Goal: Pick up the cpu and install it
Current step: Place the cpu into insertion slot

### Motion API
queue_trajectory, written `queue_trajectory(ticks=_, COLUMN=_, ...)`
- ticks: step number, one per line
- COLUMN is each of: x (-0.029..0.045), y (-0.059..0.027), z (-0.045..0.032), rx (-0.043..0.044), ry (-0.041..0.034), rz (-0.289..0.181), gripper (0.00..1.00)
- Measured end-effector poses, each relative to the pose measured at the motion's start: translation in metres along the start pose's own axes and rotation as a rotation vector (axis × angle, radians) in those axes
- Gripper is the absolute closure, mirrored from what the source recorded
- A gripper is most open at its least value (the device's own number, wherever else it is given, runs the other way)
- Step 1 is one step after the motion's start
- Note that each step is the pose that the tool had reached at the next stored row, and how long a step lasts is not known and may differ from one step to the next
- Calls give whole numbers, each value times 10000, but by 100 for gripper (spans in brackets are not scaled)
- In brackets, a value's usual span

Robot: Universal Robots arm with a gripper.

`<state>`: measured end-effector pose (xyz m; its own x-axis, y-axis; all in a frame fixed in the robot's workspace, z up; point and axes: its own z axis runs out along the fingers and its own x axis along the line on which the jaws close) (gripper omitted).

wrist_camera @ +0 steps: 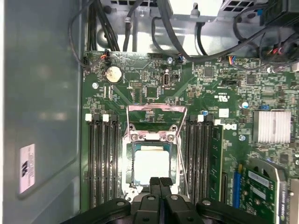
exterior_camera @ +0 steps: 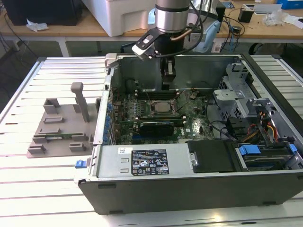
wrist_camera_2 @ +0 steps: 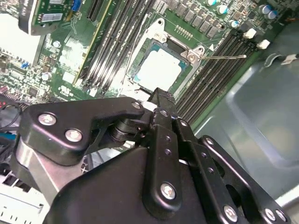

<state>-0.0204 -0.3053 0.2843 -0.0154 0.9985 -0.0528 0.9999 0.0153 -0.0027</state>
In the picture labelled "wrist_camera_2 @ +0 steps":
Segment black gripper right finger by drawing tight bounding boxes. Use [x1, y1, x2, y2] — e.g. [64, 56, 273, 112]
[163, 91, 293, 224]

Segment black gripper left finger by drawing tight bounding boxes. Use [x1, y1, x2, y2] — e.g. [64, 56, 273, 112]
[20, 87, 185, 217]

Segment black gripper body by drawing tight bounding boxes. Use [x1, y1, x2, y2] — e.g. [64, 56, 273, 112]
[44, 147, 221, 224]

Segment silver square CPU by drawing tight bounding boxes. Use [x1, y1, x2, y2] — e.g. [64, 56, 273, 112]
[133, 49, 187, 92]

